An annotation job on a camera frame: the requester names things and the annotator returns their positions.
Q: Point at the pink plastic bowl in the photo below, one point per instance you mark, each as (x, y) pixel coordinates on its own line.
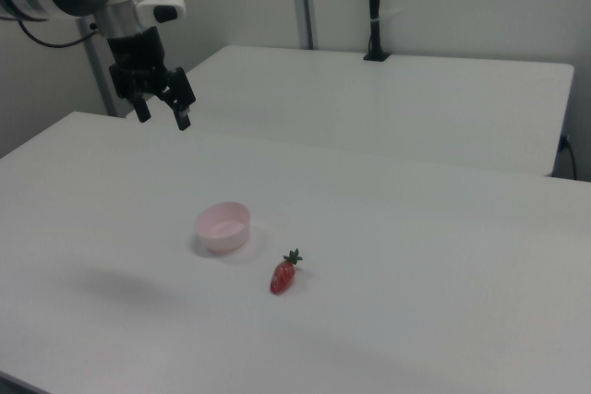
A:
(221, 228)

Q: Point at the white side table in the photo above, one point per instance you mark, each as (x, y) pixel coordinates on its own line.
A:
(369, 108)

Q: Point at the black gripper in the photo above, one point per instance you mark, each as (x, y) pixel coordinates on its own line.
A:
(138, 62)

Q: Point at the red toy strawberry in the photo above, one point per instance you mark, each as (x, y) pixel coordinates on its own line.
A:
(282, 278)

